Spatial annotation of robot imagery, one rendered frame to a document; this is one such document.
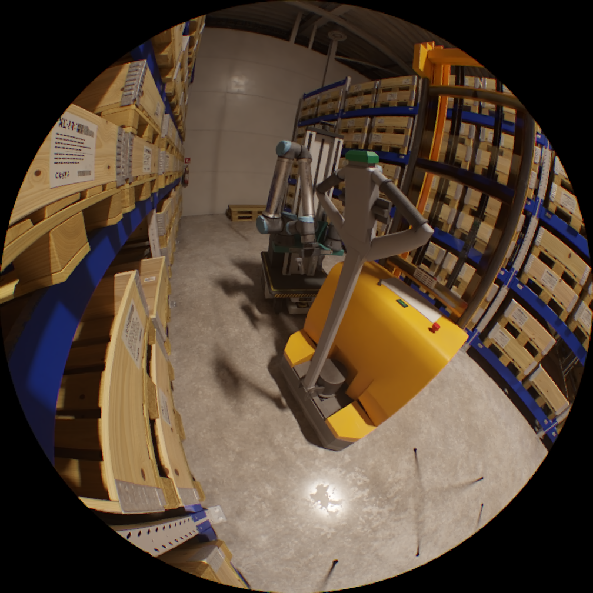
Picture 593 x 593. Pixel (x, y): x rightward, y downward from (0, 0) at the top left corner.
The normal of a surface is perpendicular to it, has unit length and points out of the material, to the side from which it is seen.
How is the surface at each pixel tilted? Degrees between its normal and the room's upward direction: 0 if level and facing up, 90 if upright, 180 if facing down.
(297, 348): 22
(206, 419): 0
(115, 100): 90
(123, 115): 90
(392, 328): 68
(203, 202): 90
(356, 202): 106
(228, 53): 90
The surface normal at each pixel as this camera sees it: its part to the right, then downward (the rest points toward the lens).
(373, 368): -0.80, -0.07
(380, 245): -0.92, 0.25
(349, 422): -0.18, -0.69
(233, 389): 0.16, -0.81
